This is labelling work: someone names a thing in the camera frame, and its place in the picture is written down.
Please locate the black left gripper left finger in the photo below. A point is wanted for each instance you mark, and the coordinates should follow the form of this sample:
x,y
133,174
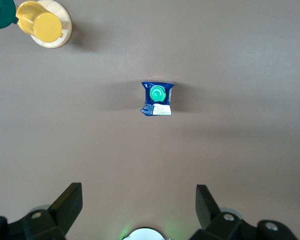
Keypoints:
x,y
62,215

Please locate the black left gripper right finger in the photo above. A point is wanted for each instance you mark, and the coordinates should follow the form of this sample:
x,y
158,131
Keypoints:
x,y
210,217

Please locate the blue milk carton green cap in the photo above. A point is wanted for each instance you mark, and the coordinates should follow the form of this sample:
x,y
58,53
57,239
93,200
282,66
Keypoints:
x,y
147,98

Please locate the round wooden cup stand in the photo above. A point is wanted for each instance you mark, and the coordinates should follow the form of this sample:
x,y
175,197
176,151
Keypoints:
x,y
66,27

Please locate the yellow plastic cup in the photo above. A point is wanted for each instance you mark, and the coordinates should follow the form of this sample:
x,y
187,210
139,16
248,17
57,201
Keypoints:
x,y
45,27

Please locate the dark green plastic cup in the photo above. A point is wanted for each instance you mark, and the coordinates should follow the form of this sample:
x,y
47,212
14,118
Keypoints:
x,y
0,15

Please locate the brown table cloth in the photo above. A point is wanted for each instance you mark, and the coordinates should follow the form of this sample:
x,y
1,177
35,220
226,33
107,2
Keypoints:
x,y
150,150

